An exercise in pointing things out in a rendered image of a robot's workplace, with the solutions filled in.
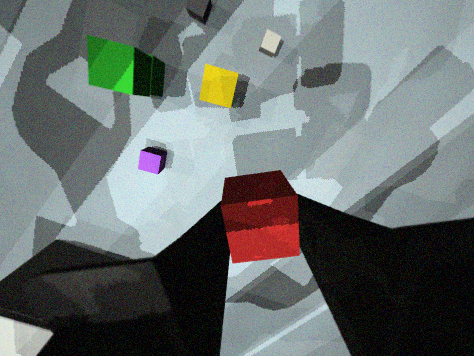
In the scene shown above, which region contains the green block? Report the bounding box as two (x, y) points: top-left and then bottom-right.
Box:
(147, 54), (165, 97)
(87, 35), (152, 97)

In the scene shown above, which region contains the red block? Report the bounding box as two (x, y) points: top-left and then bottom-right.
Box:
(221, 170), (300, 264)

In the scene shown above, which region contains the yellow block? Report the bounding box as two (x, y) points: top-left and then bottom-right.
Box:
(199, 64), (239, 108)

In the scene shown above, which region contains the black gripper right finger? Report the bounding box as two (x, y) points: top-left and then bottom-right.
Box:
(297, 194), (474, 356)

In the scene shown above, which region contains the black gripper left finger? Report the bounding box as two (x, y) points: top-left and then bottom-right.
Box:
(23, 201), (230, 356)

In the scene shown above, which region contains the purple cube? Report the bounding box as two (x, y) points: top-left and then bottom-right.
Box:
(138, 147), (167, 174)

